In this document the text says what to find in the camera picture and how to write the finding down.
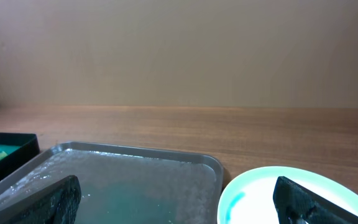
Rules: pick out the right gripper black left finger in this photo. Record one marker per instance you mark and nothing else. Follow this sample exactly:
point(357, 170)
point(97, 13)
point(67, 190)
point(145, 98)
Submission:
point(58, 203)

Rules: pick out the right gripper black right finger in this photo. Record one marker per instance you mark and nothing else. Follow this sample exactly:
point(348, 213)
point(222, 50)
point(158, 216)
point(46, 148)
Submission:
point(296, 204)

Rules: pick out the white plate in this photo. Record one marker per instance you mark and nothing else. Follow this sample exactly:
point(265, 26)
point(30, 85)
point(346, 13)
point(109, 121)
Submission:
point(248, 198)

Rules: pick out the dark grey serving tray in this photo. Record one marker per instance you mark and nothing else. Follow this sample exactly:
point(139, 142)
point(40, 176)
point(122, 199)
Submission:
point(122, 184)

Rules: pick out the black water tray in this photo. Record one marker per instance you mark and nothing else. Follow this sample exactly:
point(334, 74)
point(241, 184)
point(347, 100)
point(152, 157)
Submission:
point(21, 148)

